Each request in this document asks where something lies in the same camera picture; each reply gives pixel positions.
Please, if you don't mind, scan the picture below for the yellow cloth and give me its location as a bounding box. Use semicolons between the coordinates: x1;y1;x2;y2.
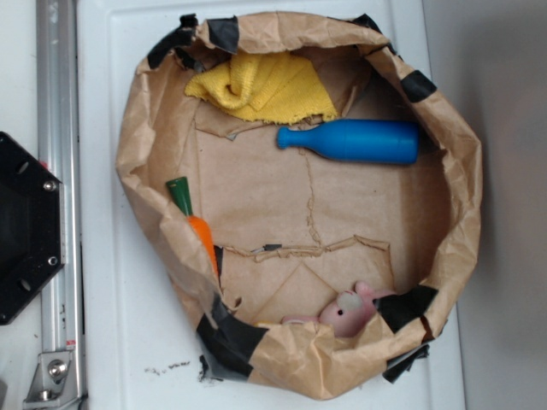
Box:
185;52;338;125

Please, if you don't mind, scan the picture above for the brown paper bag tray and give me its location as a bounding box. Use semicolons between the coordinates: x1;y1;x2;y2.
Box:
116;12;483;400

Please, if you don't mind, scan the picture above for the orange toy carrot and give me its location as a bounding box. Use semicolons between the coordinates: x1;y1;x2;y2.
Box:
166;176;219;277

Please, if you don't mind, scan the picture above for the blue plastic bottle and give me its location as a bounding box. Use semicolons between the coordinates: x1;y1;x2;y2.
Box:
277;120;420;165

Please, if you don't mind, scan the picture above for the pink plush bunny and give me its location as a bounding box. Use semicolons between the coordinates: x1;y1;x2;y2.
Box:
281;281;395;337

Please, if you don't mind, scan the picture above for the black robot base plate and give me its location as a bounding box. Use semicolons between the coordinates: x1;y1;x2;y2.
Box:
1;132;64;325

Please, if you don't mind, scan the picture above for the aluminium extrusion rail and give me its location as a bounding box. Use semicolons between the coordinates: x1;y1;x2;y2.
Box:
36;1;88;409

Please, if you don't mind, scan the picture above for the metal corner bracket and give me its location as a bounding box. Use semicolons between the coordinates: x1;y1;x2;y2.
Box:
22;351;77;409

